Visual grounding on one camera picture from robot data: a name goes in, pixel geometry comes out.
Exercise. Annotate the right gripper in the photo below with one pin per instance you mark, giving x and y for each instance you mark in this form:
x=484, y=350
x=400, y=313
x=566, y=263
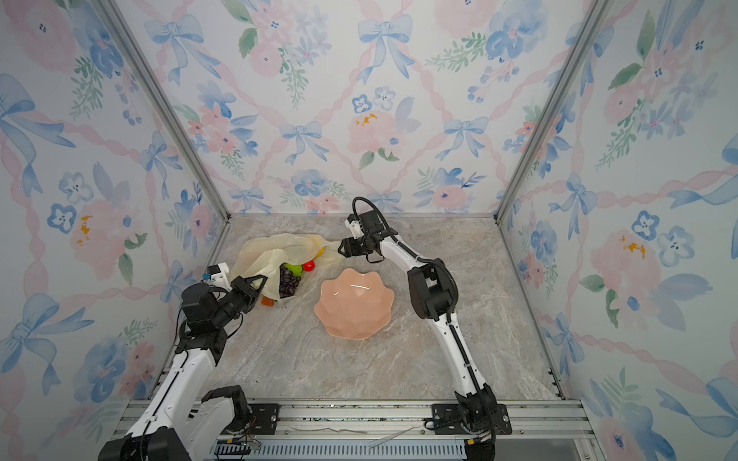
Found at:
x=351, y=246

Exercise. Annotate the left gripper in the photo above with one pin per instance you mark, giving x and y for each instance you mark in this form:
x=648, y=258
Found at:
x=250, y=294

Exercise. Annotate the purple grape bunch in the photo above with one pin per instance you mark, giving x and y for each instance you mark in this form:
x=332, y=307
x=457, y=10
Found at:
x=289, y=281

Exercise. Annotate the yellow plastic bag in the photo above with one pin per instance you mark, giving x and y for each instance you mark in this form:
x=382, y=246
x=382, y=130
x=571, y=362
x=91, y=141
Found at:
x=265, y=255

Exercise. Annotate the green custard apple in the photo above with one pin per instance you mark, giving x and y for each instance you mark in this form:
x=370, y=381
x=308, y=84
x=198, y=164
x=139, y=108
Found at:
x=297, y=270

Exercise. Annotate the pink scalloped plate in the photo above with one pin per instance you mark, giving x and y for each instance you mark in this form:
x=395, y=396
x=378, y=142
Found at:
x=355, y=305

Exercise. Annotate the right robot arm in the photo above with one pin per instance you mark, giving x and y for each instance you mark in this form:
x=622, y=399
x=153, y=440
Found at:
x=434, y=297

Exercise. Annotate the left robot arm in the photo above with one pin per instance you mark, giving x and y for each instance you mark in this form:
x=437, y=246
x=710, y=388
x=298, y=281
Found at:
x=171, y=428

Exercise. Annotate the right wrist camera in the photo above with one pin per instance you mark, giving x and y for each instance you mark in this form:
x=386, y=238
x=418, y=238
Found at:
x=364, y=224

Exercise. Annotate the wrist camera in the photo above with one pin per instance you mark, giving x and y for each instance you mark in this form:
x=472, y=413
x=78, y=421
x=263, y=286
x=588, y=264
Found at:
x=364, y=224
x=218, y=275

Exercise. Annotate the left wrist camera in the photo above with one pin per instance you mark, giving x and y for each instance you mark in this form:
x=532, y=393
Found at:
x=218, y=275

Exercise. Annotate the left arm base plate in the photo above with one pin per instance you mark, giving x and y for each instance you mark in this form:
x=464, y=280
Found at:
x=256, y=419

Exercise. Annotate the aluminium front rail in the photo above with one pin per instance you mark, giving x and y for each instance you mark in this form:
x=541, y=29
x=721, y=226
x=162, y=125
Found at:
x=394, y=430

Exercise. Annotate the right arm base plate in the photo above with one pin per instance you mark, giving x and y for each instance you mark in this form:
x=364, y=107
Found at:
x=452, y=419

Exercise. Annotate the left corner aluminium post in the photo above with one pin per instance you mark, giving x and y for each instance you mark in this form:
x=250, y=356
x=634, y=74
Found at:
x=113, y=19

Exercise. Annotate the corner aluminium post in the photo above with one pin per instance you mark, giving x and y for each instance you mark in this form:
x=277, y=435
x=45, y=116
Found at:
x=591, y=26
x=113, y=19

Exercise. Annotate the right corner aluminium post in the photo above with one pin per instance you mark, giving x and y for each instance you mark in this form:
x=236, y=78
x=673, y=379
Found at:
x=591, y=26

